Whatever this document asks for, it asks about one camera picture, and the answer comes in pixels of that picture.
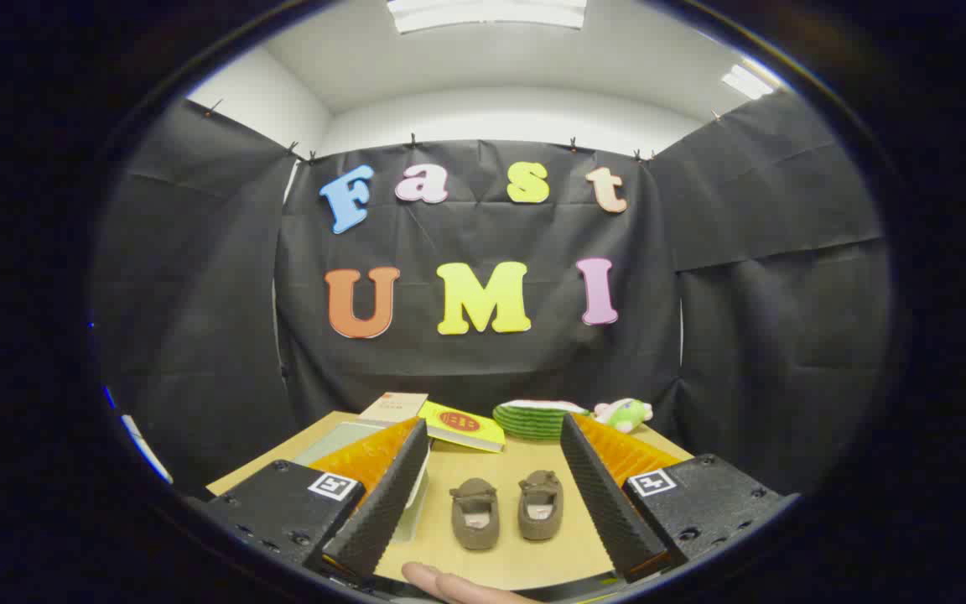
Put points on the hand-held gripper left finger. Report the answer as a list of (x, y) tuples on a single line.
[(382, 503)]

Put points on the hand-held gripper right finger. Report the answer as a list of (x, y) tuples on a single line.
[(605, 503)]

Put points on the brown fuzzy shoe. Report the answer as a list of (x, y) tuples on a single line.
[(475, 513), (540, 505)]

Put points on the grey fabric storage box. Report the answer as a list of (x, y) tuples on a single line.
[(340, 436)]

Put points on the pink and green plush toy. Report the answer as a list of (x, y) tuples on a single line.
[(624, 413)]

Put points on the beige book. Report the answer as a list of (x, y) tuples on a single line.
[(393, 407)]

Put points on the watermelon slice plush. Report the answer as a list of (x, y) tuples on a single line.
[(533, 419)]

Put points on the yellow book with red circle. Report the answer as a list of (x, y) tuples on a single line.
[(459, 424)]

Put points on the large ceiling light panel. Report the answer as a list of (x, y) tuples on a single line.
[(487, 13)]

